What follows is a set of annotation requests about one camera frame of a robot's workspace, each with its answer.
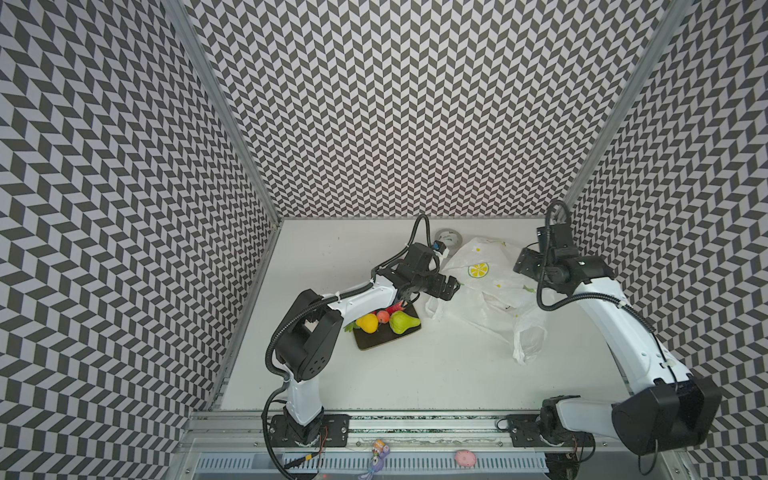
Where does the red fake strawberry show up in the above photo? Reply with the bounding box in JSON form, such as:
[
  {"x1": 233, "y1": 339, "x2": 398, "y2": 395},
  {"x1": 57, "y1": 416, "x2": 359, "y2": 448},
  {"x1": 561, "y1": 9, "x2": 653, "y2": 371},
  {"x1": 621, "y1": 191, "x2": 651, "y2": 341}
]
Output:
[{"x1": 386, "y1": 302, "x2": 404, "y2": 315}]

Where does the green fake pear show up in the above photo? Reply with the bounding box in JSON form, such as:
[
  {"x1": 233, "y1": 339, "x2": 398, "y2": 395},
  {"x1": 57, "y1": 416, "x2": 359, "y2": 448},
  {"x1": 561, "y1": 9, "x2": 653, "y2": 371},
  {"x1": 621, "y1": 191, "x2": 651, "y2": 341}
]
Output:
[{"x1": 389, "y1": 311, "x2": 421, "y2": 335}]

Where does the peach fake apple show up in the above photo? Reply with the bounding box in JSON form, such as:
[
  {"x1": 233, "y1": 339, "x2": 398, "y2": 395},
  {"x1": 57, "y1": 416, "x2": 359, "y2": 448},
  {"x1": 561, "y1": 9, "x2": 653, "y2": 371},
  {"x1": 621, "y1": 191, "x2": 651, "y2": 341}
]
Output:
[{"x1": 376, "y1": 310, "x2": 390, "y2": 324}]

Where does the white plastic bag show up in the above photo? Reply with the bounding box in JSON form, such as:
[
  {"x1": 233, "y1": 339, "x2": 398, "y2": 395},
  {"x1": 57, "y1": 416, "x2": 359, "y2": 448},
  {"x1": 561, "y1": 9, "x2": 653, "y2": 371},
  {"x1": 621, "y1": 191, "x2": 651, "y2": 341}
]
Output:
[{"x1": 424, "y1": 237, "x2": 548, "y2": 365}]

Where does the yellow fake lemon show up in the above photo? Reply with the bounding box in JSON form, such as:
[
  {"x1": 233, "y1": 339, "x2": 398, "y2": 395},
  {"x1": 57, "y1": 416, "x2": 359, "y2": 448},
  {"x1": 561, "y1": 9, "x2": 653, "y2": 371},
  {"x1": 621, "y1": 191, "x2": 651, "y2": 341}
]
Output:
[{"x1": 355, "y1": 313, "x2": 379, "y2": 334}]

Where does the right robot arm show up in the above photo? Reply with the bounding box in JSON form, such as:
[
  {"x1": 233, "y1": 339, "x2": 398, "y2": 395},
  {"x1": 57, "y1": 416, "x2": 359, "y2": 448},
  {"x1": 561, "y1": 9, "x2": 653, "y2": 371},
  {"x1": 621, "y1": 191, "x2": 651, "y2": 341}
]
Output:
[{"x1": 514, "y1": 200, "x2": 722, "y2": 457}]

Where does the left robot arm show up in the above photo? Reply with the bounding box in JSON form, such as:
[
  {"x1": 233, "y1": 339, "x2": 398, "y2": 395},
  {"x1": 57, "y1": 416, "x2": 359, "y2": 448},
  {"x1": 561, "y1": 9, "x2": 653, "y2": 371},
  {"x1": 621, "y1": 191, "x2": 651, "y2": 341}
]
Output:
[{"x1": 263, "y1": 214, "x2": 460, "y2": 445}]

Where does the grey tape roll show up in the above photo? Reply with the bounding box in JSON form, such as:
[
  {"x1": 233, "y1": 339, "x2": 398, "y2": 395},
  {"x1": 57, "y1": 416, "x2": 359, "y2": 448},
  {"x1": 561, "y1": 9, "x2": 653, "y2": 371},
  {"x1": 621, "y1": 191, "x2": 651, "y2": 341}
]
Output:
[{"x1": 434, "y1": 228, "x2": 464, "y2": 252}]

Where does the black square tray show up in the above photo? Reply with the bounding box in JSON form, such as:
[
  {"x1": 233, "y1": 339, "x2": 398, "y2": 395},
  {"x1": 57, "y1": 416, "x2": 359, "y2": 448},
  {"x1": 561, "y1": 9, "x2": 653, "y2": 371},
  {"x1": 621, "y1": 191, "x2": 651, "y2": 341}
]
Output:
[{"x1": 345, "y1": 304, "x2": 422, "y2": 351}]

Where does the purple toy figure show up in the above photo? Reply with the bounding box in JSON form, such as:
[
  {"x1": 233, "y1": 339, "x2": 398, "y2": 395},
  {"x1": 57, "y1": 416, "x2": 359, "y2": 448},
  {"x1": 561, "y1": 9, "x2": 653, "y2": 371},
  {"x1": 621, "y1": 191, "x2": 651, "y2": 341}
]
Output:
[{"x1": 358, "y1": 439, "x2": 391, "y2": 480}]

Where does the pink round toy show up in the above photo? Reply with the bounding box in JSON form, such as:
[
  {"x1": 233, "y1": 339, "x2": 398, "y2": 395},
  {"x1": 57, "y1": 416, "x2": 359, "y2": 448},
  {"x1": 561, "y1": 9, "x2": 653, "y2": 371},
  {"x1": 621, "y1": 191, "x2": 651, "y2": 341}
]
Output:
[{"x1": 454, "y1": 450, "x2": 477, "y2": 469}]

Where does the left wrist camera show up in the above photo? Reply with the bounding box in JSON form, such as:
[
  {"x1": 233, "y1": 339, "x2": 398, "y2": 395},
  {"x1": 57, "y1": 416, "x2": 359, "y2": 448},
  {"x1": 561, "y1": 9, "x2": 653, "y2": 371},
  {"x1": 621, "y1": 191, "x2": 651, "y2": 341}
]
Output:
[{"x1": 431, "y1": 240, "x2": 450, "y2": 257}]

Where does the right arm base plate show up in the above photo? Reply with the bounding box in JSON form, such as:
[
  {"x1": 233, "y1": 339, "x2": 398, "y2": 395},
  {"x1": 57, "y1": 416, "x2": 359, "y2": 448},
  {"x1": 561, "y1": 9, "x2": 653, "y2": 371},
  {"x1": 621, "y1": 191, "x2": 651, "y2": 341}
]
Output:
[{"x1": 501, "y1": 414, "x2": 574, "y2": 448}]

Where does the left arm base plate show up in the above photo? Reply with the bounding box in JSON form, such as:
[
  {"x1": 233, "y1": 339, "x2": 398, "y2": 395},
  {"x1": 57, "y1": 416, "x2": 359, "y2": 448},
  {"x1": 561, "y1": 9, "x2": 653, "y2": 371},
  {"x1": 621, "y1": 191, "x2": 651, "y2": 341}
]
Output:
[{"x1": 267, "y1": 412, "x2": 351, "y2": 448}]

